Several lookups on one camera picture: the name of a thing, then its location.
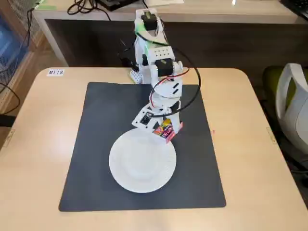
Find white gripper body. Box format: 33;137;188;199
150;95;181;118

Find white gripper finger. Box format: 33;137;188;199
171;112;184;133

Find colourful pink candy box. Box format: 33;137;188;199
153;118;184;144

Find white paper dish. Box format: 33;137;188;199
109;127;178;193

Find dark grey textured mat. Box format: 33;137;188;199
58;81;227;212

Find brass table latch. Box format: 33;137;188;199
266;127;278;144
3;128;15;147

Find white paper sheets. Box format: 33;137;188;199
144;0;183;5

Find light wooden desk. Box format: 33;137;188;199
32;0;308;68

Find black device on desk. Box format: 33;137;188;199
98;0;140;12

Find white and green office chair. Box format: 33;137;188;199
261;63;308;174

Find white MT18 label sticker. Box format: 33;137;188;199
47;69;65;77

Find green tape strip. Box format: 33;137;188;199
36;2;57;10

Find black keyboard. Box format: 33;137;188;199
280;0;308;22

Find blue storage bin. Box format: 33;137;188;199
0;24;25;70

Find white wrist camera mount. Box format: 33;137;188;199
131;105;161;130

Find black looping camera cable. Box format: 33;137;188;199
150;45;202;118

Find black power adapter with cables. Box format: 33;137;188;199
117;39;139;72

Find black cable bundle on desk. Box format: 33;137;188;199
67;0;111;21

